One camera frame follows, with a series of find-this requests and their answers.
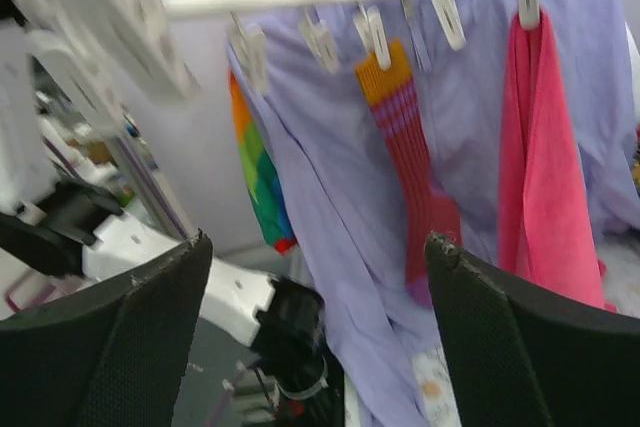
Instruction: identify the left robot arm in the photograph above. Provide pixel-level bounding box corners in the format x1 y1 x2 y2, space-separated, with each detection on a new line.
1 21 346 426

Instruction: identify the lavender shirt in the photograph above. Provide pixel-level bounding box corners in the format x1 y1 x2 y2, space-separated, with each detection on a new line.
228 0 639 426

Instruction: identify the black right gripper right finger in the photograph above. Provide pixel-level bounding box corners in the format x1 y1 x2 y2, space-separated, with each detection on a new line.
425 233 639 426

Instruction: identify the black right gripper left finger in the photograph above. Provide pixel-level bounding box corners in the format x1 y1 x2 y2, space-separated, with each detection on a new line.
1 234 213 426

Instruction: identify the red rainbow garment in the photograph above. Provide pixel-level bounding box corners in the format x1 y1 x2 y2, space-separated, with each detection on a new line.
229 71 297 255

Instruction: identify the pink sock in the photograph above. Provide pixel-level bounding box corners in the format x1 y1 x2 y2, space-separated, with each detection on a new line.
497 13 614 311

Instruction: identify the floral table mat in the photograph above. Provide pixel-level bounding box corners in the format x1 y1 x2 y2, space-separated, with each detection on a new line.
409 236 640 427

